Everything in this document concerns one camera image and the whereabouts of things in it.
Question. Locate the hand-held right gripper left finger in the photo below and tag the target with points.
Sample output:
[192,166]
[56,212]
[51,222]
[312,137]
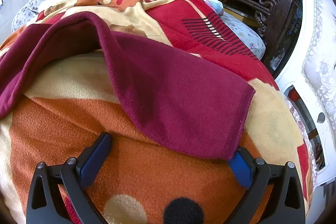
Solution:
[94,161]

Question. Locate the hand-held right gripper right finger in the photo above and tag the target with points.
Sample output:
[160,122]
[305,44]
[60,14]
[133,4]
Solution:
[240,169]

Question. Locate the maroon fleece garment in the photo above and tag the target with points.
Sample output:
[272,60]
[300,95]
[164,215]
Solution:
[170,95]

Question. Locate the checked printed blanket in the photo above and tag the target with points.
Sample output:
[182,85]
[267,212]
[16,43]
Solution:
[157,176]

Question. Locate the floral bedsheet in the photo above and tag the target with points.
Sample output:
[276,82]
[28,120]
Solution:
[246,37]

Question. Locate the pastel cloth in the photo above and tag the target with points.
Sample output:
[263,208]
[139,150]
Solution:
[216,5]

